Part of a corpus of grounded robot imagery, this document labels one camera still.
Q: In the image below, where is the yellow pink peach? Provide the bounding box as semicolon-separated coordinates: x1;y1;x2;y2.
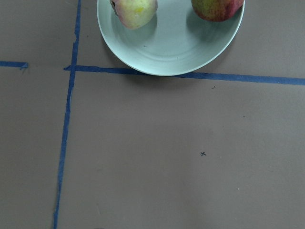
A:
110;0;158;30

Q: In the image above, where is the red apple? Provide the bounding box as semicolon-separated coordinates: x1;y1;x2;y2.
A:
191;0;244;22

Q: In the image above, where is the green plate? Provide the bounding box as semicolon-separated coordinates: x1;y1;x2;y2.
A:
97;0;244;76

